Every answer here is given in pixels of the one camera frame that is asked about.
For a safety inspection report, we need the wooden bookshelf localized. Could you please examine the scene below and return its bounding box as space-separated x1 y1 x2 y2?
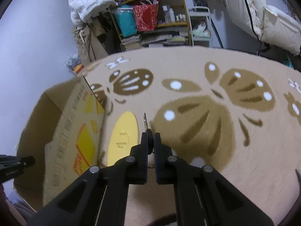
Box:
109 0 191 51

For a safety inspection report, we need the beige butterfly pattern rug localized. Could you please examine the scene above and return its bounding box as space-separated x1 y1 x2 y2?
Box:
83 47 300 225

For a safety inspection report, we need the white utility cart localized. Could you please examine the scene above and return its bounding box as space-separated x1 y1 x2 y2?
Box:
188 6 213 47

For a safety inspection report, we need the white bedding duvet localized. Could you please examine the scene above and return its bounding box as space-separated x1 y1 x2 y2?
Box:
224 0 300 55

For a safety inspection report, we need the beige hanging coat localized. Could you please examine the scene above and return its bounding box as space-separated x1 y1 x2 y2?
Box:
72 18 108 67

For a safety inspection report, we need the yellow round disc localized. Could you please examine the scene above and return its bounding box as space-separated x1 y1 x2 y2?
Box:
107 111 139 166

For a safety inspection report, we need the red patterned bag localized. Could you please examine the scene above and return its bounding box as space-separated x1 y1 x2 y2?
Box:
133 4 159 32

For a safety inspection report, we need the brown cardboard box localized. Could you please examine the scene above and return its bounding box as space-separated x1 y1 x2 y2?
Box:
14 76 105 211

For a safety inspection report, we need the teal storage bin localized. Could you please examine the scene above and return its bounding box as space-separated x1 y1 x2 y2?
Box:
113 5 137 37

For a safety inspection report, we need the white puffer jacket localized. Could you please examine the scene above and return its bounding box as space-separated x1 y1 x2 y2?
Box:
68 0 116 28

